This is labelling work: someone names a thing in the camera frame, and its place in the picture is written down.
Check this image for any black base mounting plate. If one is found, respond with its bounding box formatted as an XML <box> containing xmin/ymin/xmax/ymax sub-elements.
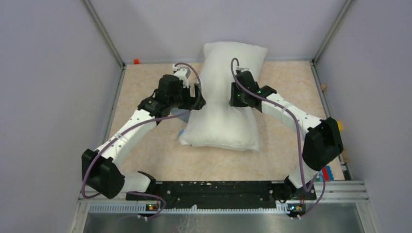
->
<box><xmin>126</xmin><ymin>181</ymin><xmax>316</xmax><ymax>209</ymax></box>

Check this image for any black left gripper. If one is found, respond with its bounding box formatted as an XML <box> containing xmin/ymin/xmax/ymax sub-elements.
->
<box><xmin>168</xmin><ymin>83</ymin><xmax>205</xmax><ymax>110</ymax></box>

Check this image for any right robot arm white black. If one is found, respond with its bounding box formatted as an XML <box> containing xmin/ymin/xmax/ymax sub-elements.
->
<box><xmin>229</xmin><ymin>70</ymin><xmax>343</xmax><ymax>200</ymax></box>

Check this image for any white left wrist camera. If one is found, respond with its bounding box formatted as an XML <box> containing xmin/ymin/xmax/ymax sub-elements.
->
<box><xmin>172</xmin><ymin>64</ymin><xmax>191</xmax><ymax>88</ymax></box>

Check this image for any white pillow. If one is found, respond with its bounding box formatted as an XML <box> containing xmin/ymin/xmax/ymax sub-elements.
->
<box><xmin>179</xmin><ymin>42</ymin><xmax>268</xmax><ymax>151</ymax></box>

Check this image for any multicolour toy brick stack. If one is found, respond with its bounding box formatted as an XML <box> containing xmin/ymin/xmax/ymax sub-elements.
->
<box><xmin>316</xmin><ymin>165</ymin><xmax>334</xmax><ymax>182</ymax></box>

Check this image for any aluminium frame rail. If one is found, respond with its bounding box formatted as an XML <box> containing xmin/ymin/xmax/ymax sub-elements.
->
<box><xmin>78</xmin><ymin>181</ymin><xmax>369</xmax><ymax>216</ymax></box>

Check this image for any grey-blue and beige pillowcase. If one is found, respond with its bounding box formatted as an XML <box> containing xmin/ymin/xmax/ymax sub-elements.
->
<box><xmin>171</xmin><ymin>108</ymin><xmax>190</xmax><ymax>124</ymax></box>

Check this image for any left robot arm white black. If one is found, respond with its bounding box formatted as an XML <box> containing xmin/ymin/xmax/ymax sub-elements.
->
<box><xmin>81</xmin><ymin>74</ymin><xmax>206</xmax><ymax>199</ymax></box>

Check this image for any small yellow block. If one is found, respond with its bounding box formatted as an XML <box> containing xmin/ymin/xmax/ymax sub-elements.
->
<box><xmin>337</xmin><ymin>121</ymin><xmax>343</xmax><ymax>132</ymax></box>

